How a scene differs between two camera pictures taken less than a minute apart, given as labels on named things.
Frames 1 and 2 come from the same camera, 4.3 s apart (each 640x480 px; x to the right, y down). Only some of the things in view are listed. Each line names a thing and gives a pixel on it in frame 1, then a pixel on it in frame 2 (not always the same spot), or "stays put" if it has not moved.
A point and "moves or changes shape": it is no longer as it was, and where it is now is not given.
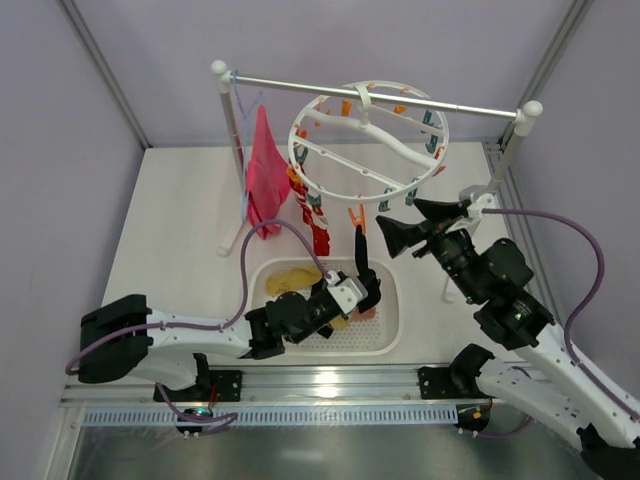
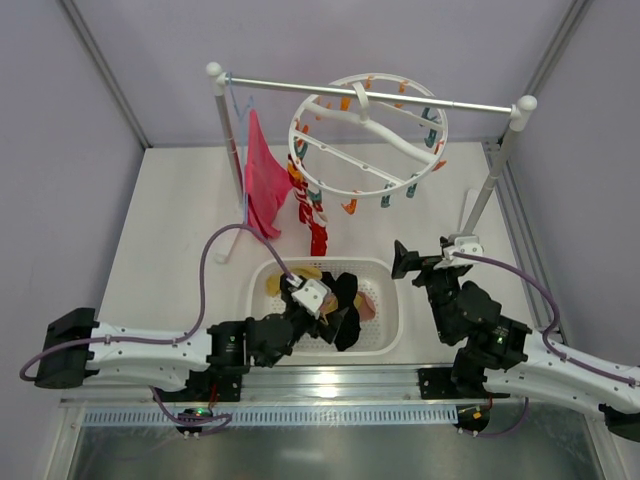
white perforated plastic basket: (381, 335) stays put
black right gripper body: (430, 236) to (424, 267)
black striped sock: (368, 277) to (344, 289)
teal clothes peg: (383, 205) moves or changes shape
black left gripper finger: (372, 285) to (333, 325)
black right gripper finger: (440, 209) to (444, 243)
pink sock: (369, 314) stays put
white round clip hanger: (367, 140) stays put
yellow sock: (277, 284) stays put
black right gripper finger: (400, 235) to (400, 261)
